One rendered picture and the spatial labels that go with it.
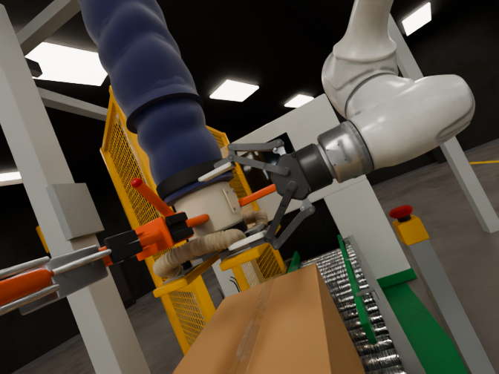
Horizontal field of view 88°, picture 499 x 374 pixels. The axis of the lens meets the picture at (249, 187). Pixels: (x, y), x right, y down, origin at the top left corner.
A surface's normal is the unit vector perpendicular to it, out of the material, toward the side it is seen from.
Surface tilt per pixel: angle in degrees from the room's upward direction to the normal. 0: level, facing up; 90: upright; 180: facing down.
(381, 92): 44
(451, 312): 90
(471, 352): 90
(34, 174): 90
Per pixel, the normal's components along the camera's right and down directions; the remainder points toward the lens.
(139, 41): 0.10, -0.40
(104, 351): -0.26, 0.04
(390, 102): -0.49, -0.61
